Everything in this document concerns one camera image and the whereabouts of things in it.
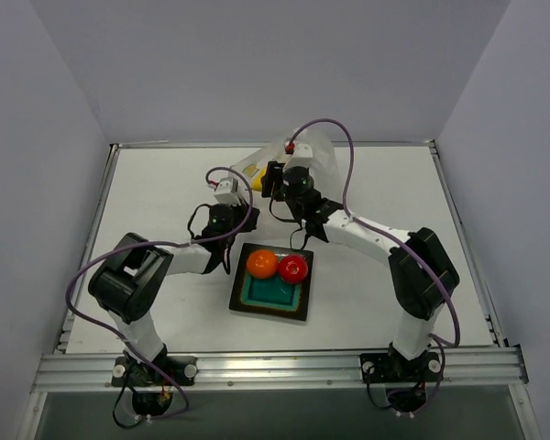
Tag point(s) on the square teal black plate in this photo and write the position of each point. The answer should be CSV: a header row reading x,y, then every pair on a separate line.
x,y
272,296

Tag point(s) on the red fake apple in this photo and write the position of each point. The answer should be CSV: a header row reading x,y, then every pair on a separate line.
x,y
293,269

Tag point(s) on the yellow fake pear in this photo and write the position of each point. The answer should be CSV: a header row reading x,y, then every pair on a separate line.
x,y
258,180

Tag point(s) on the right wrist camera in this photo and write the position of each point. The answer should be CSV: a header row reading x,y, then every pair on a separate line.
x,y
301,156

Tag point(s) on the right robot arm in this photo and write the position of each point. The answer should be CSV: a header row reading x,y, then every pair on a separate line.
x,y
423,275

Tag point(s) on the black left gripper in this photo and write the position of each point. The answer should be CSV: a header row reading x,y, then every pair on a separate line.
x,y
248,216

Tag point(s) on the translucent plastic bag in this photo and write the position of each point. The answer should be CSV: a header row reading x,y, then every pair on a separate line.
x,y
323,168

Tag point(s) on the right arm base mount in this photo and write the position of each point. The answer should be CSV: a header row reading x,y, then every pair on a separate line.
x,y
391,367

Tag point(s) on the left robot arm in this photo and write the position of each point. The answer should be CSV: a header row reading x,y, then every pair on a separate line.
x,y
126,284

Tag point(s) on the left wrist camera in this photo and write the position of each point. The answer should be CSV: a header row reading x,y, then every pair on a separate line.
x,y
227,192

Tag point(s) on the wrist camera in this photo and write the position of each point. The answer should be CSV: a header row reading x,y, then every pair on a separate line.
x,y
227,192
301,156

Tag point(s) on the aluminium front rail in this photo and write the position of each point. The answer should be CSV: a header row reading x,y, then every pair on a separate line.
x,y
278,370

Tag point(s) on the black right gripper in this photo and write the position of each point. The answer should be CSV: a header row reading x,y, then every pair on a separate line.
x,y
273,179

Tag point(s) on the orange fake fruit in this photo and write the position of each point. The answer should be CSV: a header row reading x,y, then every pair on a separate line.
x,y
262,264

